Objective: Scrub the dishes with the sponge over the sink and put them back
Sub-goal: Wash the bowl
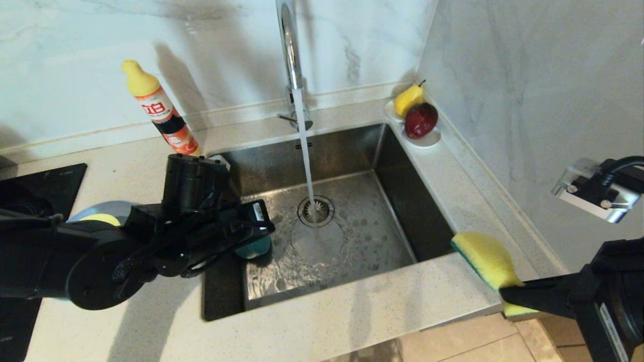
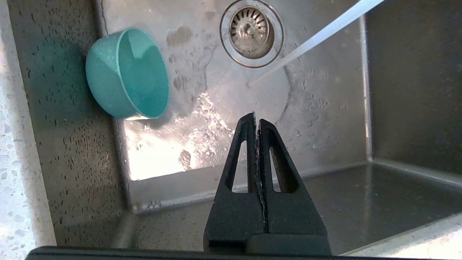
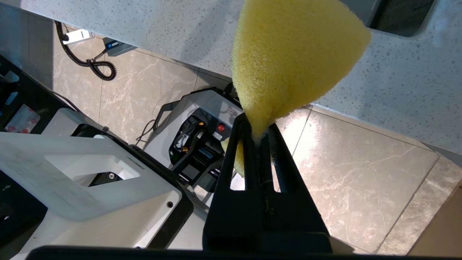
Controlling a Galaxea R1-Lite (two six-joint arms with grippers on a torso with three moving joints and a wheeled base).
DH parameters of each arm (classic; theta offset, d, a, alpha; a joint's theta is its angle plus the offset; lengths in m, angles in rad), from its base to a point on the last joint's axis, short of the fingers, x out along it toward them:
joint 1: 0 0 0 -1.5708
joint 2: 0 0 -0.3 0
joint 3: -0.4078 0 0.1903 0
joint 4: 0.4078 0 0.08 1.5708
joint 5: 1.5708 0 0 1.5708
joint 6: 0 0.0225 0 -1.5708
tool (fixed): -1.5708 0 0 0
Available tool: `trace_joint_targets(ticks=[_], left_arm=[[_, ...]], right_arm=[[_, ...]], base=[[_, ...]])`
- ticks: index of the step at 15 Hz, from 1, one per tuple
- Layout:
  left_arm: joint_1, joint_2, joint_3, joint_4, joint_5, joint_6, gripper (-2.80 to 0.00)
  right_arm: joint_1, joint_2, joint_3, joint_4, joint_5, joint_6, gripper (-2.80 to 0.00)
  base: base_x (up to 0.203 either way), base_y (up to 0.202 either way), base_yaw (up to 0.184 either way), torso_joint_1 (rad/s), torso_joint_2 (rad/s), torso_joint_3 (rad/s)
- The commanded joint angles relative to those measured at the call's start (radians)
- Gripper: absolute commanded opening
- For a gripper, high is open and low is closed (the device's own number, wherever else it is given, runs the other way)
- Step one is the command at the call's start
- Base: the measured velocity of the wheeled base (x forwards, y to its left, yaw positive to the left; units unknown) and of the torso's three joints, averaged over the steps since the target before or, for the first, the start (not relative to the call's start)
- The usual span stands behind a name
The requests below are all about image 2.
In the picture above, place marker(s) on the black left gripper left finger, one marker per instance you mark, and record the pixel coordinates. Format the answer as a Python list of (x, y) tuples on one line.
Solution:
[(234, 224)]

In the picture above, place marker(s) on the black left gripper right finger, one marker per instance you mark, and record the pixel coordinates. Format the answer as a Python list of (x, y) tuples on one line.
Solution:
[(296, 220)]

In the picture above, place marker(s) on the teal bowl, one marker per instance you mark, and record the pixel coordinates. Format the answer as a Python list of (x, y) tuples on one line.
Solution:
[(108, 79)]

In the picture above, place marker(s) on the stainless steel sink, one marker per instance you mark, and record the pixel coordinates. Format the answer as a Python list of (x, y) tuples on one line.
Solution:
[(397, 108)]

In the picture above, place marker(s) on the metal sink drain strainer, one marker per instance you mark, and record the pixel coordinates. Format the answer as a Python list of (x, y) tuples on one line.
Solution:
[(251, 32)]

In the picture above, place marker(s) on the running water stream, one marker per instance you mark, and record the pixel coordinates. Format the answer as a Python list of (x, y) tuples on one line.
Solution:
[(325, 30)]

